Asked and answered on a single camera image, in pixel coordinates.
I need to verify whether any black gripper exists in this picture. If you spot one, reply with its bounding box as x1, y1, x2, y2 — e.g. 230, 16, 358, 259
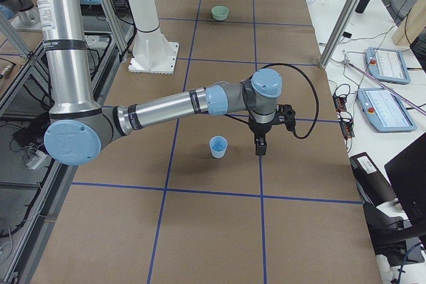
248, 114, 282, 156

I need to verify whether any light blue plastic cup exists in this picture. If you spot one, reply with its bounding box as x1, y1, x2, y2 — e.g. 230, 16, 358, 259
209, 136, 228, 159

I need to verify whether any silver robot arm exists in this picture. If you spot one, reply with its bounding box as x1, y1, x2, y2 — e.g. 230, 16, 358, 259
37, 0, 284, 166

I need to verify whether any near blue teach pendant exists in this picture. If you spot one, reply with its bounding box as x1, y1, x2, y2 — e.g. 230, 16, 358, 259
357, 88, 417, 133

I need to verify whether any blue teach pendant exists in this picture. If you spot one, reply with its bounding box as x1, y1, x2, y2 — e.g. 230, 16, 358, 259
357, 88, 417, 133
365, 47, 411, 84

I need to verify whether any far blue teach pendant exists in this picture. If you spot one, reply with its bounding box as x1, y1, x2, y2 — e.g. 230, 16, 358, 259
365, 47, 411, 84

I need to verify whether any black computer monitor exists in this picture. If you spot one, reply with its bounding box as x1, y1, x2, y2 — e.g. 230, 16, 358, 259
385, 134, 425, 225

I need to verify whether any black office chair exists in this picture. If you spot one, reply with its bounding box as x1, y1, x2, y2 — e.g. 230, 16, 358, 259
349, 152, 425, 267

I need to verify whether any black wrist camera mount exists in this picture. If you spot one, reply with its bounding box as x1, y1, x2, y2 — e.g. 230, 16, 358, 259
277, 104, 296, 134

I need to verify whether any black camera cable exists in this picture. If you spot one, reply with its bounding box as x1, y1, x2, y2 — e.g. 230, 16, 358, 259
256, 62, 320, 140

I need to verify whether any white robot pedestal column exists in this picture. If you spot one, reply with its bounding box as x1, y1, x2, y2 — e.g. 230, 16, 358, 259
128, 0, 179, 74

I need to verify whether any aluminium frame post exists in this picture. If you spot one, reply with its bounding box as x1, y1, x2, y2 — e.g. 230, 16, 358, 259
318, 0, 360, 69

